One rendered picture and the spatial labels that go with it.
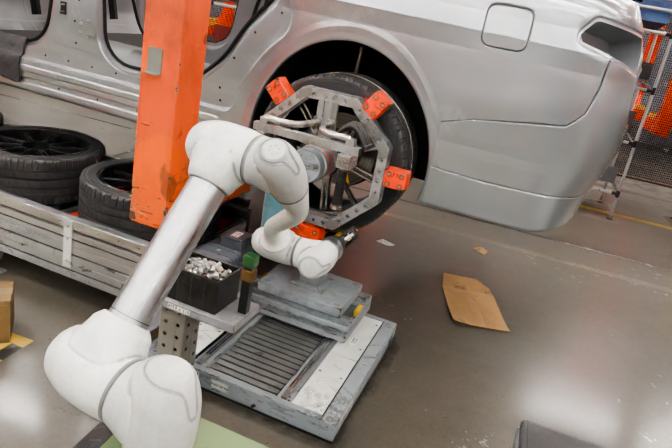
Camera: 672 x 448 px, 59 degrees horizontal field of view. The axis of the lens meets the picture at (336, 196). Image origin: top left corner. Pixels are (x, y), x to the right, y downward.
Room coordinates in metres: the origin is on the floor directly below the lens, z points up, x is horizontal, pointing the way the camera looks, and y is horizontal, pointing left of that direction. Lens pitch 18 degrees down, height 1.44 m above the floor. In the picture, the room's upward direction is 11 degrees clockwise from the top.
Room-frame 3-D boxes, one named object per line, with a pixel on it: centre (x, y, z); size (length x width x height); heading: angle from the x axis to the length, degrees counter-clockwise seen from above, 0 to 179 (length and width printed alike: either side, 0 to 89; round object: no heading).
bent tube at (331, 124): (2.14, 0.03, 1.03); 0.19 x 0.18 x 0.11; 163
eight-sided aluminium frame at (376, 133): (2.28, 0.08, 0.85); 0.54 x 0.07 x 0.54; 73
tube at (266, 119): (2.20, 0.22, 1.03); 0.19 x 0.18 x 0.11; 163
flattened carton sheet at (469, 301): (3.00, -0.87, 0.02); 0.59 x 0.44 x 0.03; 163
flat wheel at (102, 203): (2.66, 0.87, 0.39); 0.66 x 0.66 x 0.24
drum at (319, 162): (2.22, 0.11, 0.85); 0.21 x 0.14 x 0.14; 163
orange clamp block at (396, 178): (2.19, -0.22, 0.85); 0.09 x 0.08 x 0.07; 73
